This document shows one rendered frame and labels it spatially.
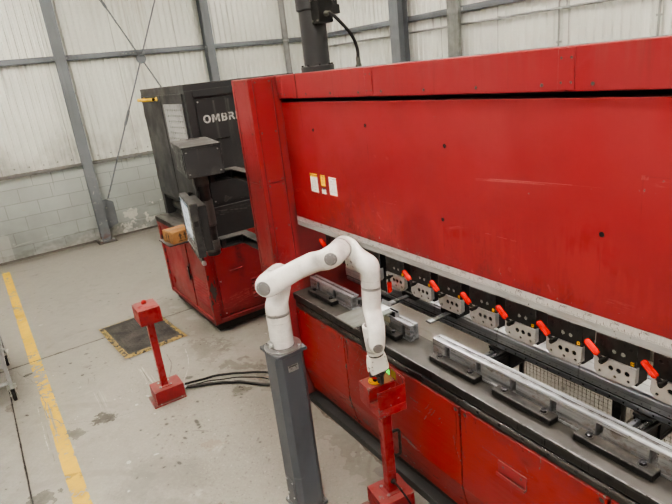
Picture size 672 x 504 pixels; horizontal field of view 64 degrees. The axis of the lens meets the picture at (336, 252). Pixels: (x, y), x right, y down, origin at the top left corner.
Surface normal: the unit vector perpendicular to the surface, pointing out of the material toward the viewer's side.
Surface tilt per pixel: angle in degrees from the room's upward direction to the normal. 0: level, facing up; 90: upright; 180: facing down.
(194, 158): 90
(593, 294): 90
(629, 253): 90
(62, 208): 90
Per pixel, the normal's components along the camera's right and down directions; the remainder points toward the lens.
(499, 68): -0.83, 0.26
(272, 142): 0.54, 0.22
